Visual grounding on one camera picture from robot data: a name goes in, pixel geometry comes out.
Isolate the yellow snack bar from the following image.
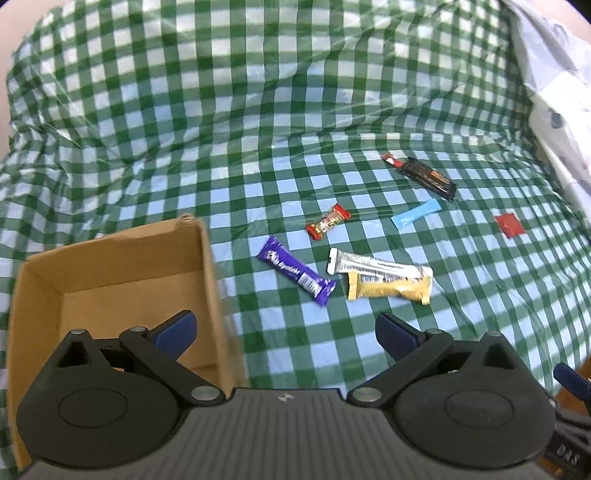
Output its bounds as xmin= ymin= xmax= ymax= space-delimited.
xmin=348 ymin=267 xmax=433 ymax=305

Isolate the purple chocolate bar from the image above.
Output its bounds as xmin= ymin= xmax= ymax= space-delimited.
xmin=257 ymin=236 xmax=335 ymax=307

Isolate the silver snack stick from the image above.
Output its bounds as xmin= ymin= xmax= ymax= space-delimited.
xmin=327 ymin=248 xmax=433 ymax=279

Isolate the blue stick packet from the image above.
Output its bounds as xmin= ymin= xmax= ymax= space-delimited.
xmin=391 ymin=198 xmax=442 ymax=230

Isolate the small red-brown candy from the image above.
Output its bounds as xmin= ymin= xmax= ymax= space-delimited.
xmin=305 ymin=204 xmax=351 ymax=241

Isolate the small red square packet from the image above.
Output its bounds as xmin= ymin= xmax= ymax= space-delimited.
xmin=494 ymin=213 xmax=526 ymax=239

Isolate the black chocolate bar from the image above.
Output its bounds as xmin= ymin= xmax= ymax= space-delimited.
xmin=394 ymin=158 xmax=457 ymax=201

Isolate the thin red stick packet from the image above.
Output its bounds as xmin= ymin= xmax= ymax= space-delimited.
xmin=382 ymin=153 xmax=404 ymax=169

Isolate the open cardboard box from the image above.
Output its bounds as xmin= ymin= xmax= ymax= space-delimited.
xmin=7 ymin=214 xmax=246 ymax=469

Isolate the green checkered sofa cover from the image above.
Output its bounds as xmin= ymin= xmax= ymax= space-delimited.
xmin=0 ymin=0 xmax=591 ymax=471

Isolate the white cloth on sofa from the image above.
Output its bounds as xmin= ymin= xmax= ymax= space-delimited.
xmin=504 ymin=1 xmax=590 ymax=217

